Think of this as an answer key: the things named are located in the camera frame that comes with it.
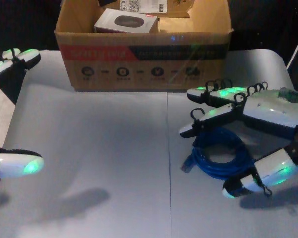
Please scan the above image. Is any blue cable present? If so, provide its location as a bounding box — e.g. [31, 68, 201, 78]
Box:
[180, 127, 258, 196]

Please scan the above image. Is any grey mouse box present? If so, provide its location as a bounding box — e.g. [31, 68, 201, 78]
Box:
[93, 8, 159, 34]

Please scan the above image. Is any white shipping label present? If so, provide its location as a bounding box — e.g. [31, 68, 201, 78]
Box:
[119, 0, 168, 13]

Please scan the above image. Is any grey table cloth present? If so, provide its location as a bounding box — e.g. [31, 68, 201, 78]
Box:
[0, 49, 298, 238]

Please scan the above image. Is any brown cardboard box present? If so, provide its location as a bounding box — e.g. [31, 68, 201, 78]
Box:
[54, 0, 235, 93]

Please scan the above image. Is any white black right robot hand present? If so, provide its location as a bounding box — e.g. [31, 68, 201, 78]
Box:
[178, 79, 298, 199]

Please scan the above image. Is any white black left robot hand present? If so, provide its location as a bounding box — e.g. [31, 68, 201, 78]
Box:
[0, 48, 45, 188]

